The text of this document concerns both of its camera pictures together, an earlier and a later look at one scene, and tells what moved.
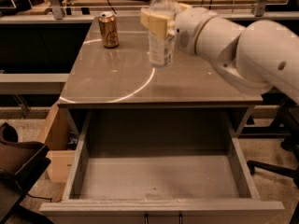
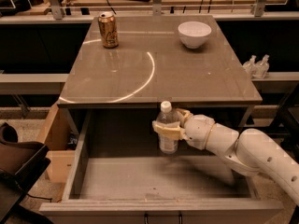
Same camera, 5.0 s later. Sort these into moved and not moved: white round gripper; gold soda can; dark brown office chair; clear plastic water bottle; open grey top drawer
Moved: clear plastic water bottle; white round gripper
Not moved: open grey top drawer; gold soda can; dark brown office chair
